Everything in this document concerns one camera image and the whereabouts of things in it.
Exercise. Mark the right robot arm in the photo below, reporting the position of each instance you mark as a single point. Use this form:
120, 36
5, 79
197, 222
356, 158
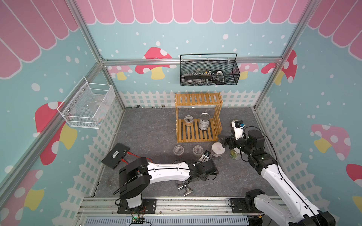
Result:
299, 210

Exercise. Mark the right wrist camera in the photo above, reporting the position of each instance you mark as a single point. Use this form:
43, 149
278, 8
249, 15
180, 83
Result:
238, 126

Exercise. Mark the clear tub orange contents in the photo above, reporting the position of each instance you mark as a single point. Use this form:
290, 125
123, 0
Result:
198, 151

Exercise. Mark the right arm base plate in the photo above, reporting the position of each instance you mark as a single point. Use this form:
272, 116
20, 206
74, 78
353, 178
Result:
241, 205

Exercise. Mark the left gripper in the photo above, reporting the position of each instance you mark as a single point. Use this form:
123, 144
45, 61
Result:
203, 177

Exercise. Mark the clear tub red contents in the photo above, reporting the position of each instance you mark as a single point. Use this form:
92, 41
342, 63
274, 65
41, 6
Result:
178, 150

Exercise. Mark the black wire wall basket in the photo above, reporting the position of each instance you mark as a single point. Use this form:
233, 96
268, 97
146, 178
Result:
209, 69

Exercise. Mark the tin can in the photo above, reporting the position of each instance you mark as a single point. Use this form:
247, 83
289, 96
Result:
204, 121

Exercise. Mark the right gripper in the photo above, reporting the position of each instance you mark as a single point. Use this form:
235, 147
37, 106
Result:
227, 137

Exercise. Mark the wooden two-tier shelf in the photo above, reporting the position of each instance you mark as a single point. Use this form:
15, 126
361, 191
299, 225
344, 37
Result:
186, 134

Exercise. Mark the white wire wall basket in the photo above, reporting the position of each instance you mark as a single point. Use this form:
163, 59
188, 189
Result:
87, 105

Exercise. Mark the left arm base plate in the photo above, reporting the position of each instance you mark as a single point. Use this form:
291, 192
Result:
137, 206

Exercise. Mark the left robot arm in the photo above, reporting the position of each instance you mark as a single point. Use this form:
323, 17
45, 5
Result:
136, 176

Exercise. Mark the black flat box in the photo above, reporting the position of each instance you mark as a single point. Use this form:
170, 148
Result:
115, 156

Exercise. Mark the green circuit board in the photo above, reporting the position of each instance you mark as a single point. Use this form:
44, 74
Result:
137, 220

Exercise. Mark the black items in basket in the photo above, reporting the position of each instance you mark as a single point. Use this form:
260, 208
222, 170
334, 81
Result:
206, 78

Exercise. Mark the cauliflower label plastic jar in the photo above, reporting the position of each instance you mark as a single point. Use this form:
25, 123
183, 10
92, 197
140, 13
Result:
235, 154

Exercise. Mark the chrome faucet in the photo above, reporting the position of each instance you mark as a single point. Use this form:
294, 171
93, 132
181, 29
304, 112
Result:
188, 190

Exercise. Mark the large white-lid seed jar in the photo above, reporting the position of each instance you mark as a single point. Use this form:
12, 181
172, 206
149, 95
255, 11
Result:
217, 150

